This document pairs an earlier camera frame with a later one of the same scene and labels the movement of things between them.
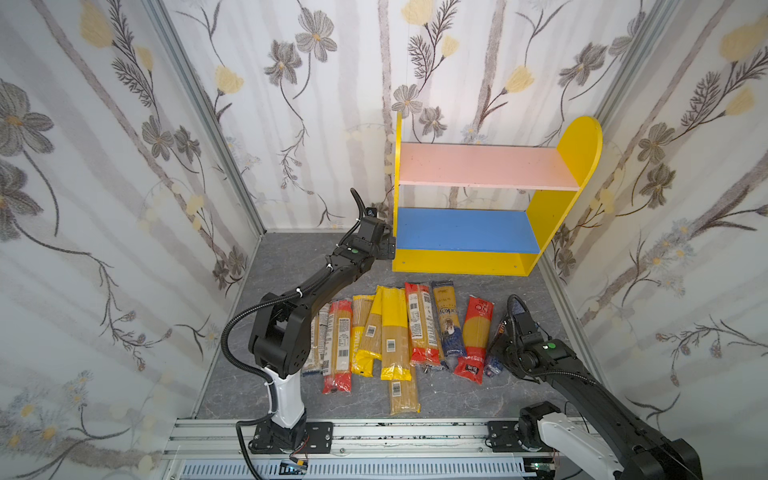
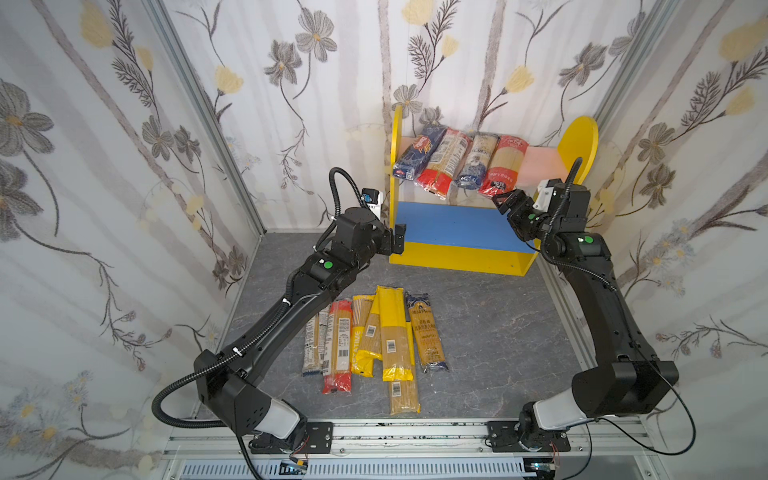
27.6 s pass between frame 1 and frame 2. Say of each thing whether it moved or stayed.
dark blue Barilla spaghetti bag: moved
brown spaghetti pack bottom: stayed
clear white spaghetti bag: stayed
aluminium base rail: stayed
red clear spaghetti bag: stayed
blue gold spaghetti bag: moved
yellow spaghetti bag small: stayed
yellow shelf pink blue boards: stayed
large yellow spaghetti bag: stayed
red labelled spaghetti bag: moved
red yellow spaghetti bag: moved
